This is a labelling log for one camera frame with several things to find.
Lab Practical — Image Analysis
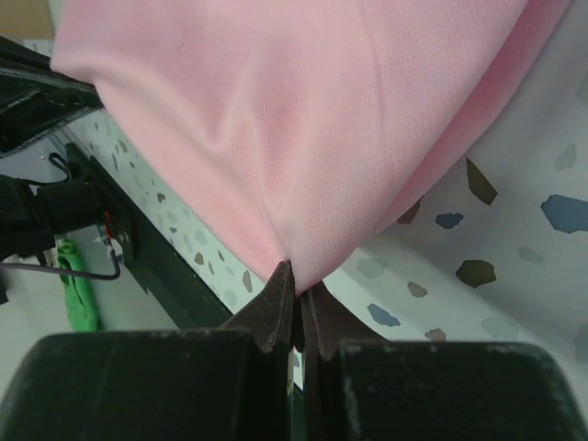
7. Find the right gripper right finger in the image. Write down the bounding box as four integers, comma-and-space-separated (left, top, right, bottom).
299, 284, 587, 440

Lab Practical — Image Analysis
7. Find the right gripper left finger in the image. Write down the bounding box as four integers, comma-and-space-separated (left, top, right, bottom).
1, 262, 294, 440

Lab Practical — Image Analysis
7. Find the pink t-shirt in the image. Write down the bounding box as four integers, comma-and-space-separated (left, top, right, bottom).
51, 0, 568, 291

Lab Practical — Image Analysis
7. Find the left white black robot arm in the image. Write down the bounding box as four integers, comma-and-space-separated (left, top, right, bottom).
1, 39, 136, 258

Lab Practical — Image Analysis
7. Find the green object beside base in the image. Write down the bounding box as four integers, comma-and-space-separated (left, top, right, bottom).
56, 239, 100, 332

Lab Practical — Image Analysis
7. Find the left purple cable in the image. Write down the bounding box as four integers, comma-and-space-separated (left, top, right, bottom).
0, 238, 122, 282

